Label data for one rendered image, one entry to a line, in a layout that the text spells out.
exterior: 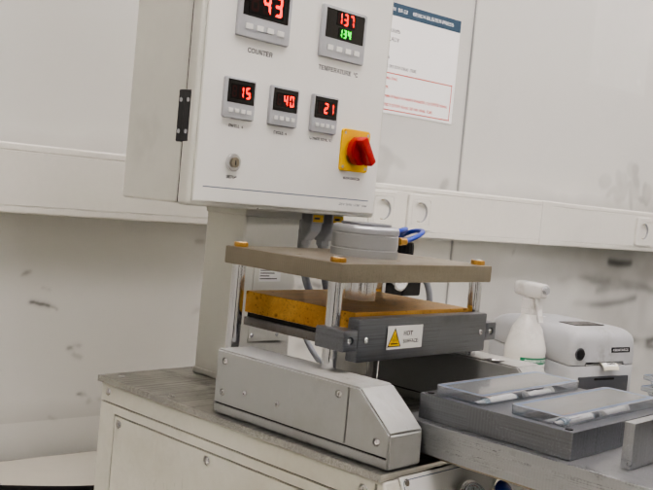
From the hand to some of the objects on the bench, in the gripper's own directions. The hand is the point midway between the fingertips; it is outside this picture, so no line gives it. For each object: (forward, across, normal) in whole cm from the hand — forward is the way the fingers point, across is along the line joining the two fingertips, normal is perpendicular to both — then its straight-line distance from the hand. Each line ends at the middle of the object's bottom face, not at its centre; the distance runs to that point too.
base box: (+39, -2, -30) cm, 49 cm away
